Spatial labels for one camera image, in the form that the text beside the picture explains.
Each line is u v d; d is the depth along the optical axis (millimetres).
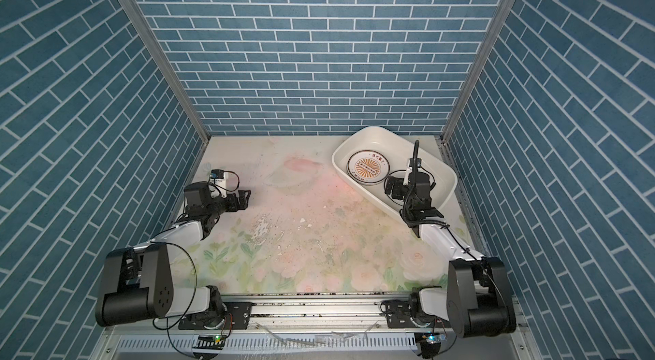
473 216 1010
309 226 927
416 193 664
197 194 693
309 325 731
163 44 903
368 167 1058
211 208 769
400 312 737
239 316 741
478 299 418
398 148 1125
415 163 750
